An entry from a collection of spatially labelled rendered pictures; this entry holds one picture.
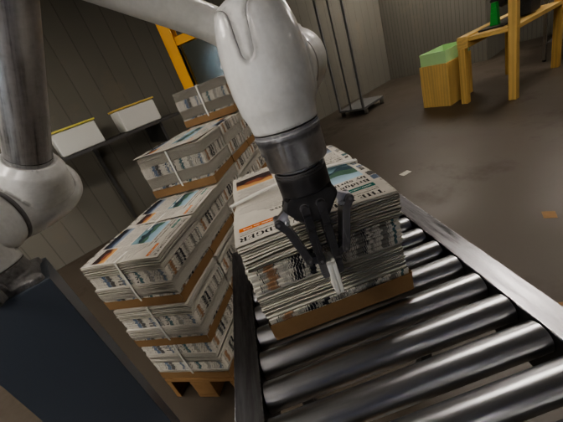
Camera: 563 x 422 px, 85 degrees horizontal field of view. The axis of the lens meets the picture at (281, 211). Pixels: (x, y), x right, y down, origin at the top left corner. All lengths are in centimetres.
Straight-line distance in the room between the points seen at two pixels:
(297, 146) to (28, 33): 62
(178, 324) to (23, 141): 83
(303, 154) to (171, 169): 131
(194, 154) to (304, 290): 111
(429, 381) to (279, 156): 40
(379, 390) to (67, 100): 415
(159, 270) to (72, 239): 324
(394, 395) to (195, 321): 92
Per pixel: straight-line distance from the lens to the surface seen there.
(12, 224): 97
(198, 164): 158
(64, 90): 433
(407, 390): 56
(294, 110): 38
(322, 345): 63
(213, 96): 210
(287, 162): 40
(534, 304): 66
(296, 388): 59
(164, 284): 123
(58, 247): 439
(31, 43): 86
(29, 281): 94
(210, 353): 145
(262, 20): 38
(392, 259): 61
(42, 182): 97
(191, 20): 56
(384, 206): 54
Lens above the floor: 127
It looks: 25 degrees down
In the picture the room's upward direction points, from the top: 21 degrees counter-clockwise
